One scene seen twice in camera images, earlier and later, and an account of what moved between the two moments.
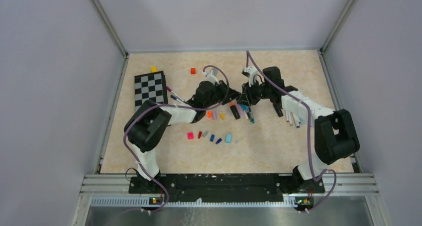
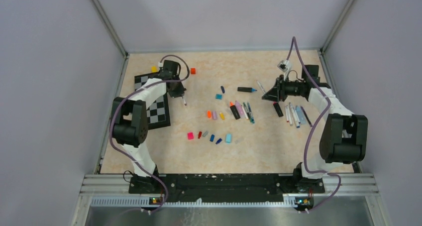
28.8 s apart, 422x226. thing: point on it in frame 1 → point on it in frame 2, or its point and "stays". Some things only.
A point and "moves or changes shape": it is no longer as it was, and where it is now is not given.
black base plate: (225, 187) stays
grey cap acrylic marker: (290, 119) stays
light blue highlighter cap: (228, 138) stays
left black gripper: (232, 94) → (180, 91)
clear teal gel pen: (252, 119) stays
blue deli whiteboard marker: (296, 121) stays
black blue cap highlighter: (244, 107) moves or changes shape
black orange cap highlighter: (235, 110) stays
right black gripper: (247, 96) → (277, 93)
